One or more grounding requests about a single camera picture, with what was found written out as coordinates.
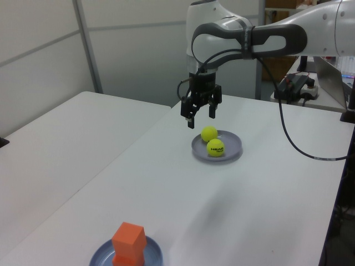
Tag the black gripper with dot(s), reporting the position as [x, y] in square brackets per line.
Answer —
[202, 86]

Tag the plain yellow tennis ball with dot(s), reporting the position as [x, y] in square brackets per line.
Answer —
[208, 133]

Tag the tennis ball with black print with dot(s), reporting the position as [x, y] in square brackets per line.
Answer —
[215, 148]

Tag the orange cube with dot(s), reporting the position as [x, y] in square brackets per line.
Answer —
[124, 261]
[127, 238]

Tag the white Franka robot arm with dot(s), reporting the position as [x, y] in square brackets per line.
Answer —
[319, 27]

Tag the purple plate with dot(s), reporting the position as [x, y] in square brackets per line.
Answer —
[233, 144]

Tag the tall cardboard sheet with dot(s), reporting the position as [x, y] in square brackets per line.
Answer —
[278, 18]

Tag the white shelf board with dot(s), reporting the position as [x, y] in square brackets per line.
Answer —
[283, 9]

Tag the brown cardboard box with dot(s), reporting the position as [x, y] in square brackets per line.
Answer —
[281, 3]

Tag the grey open laptop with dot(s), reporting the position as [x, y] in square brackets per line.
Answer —
[330, 80]

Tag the blue plate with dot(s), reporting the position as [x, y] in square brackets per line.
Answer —
[154, 250]

